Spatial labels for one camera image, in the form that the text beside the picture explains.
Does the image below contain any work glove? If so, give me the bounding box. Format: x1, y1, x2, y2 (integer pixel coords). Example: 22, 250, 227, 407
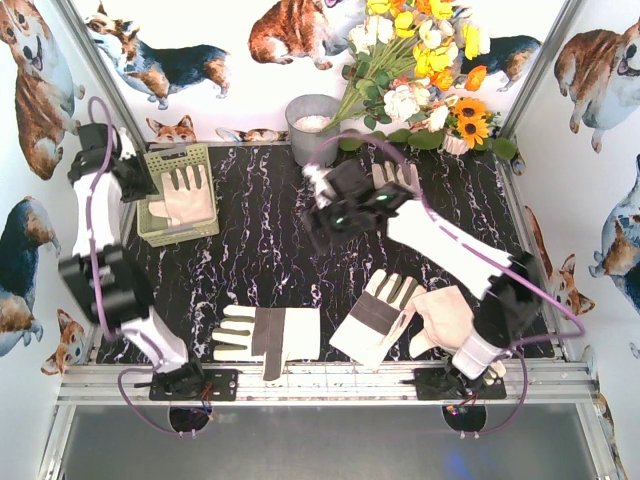
408, 286, 473, 358
329, 269, 427, 370
211, 305, 321, 382
371, 161, 422, 198
148, 164, 215, 226

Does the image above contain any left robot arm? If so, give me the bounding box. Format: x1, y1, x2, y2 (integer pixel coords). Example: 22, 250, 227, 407
58, 123, 202, 391

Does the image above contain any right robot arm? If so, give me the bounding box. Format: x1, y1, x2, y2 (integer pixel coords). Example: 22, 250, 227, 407
302, 161, 542, 381

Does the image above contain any green plastic storage basket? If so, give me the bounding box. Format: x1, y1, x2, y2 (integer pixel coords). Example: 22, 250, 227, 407
137, 143, 220, 247

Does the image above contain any grey metal bucket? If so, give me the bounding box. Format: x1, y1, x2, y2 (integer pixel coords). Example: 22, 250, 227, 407
285, 94, 340, 167

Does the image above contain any small sunflower pot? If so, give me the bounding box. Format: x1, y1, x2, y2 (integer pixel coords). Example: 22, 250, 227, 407
444, 95, 502, 151

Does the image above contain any artificial flower bouquet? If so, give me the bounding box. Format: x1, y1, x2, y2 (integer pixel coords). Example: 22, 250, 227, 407
326, 1, 491, 130

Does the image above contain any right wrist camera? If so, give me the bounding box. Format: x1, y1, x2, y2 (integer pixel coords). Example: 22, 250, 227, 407
302, 164, 336, 210

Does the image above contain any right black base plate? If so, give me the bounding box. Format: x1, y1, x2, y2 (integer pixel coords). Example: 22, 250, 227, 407
401, 368, 507, 400

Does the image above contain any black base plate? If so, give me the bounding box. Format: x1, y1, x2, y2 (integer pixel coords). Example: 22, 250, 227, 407
401, 368, 507, 400
134, 369, 239, 402

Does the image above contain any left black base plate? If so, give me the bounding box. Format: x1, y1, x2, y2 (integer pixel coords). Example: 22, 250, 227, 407
134, 369, 239, 402

